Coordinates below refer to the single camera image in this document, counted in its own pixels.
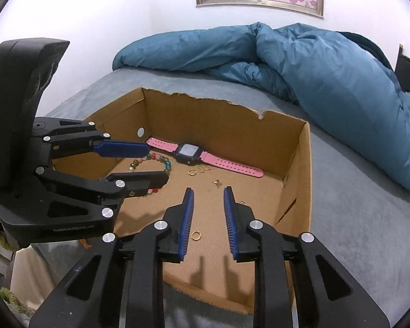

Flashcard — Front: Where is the multicolour glass bead bracelet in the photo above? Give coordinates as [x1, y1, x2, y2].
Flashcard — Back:
[128, 153, 172, 197]

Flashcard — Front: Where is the pink strap smartwatch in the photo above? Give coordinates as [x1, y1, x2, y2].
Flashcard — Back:
[147, 137, 263, 178]

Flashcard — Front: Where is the gold butterfly necklace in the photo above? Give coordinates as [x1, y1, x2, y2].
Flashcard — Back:
[186, 163, 224, 189]

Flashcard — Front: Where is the cream trouser left leg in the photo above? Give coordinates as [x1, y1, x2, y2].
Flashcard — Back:
[10, 246, 67, 311]

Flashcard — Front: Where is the gold hoop earring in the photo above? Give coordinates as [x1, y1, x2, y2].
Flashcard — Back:
[191, 231, 201, 241]

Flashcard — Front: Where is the brown cardboard box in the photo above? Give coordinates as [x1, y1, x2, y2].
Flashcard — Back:
[51, 87, 312, 315]

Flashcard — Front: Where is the teal blue duvet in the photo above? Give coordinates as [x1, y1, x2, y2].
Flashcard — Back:
[112, 22, 410, 190]

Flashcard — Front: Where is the black headboard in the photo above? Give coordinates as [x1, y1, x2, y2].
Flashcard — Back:
[395, 45, 410, 93]

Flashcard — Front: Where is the black camera housing left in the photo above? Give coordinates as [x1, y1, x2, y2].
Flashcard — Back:
[0, 38, 69, 188]

